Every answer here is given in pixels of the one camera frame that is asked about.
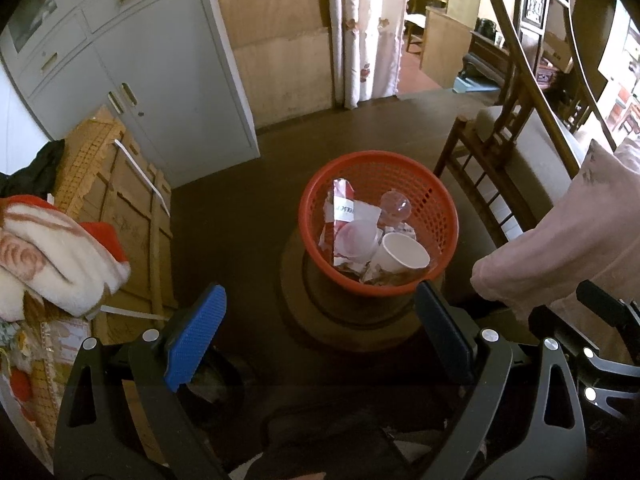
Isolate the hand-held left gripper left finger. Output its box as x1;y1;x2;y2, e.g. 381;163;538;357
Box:
52;284;228;480

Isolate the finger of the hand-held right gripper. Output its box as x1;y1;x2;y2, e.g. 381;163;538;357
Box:
527;305;640;413
576;280;640;333

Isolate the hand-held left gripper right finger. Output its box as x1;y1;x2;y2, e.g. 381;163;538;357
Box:
414;280;587;480

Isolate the white tissue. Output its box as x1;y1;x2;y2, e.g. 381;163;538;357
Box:
369;232;432;276

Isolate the clear plastic cup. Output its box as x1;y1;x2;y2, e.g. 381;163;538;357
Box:
378;187;412;226

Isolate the orange plastic mesh basket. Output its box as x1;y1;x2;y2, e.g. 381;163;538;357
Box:
298;150;460;295

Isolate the red and white carton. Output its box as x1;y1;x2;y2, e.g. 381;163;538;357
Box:
320;178;357;261

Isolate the pink floral tablecloth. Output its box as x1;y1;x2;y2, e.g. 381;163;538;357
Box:
471;137;640;361

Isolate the round brown stool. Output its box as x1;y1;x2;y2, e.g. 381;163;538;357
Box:
277;230;441;353

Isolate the large cardboard box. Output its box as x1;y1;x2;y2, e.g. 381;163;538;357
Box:
50;105;181;331

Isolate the white and red blanket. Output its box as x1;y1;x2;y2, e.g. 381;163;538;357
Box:
0;195;132;318

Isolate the curved-back wooden chair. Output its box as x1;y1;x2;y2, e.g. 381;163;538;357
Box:
432;0;623;248

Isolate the beige seat cushion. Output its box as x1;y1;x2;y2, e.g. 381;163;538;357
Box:
472;105;586;181

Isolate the dark cloth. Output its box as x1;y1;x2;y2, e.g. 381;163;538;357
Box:
0;139;66;203

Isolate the grey metal cabinet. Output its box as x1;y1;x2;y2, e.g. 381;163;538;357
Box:
0;0;261;173

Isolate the small cardboard box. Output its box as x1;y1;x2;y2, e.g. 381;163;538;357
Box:
542;30;576;73

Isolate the dark wooden side table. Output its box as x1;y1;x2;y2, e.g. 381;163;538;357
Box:
457;30;508;92

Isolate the light wooden wardrobe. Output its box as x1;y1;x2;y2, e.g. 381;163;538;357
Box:
419;0;483;88

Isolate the white floral curtain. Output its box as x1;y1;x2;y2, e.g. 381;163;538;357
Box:
326;0;411;110

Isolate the light wooden chair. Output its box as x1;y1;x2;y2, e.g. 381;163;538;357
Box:
404;0;448;56

